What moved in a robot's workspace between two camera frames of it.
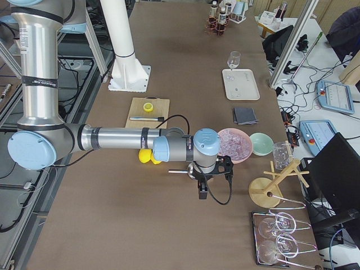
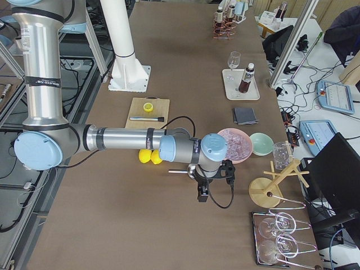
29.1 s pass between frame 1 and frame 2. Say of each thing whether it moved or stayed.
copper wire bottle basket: moved
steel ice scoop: stayed
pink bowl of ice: stayed
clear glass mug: stayed
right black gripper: stayed
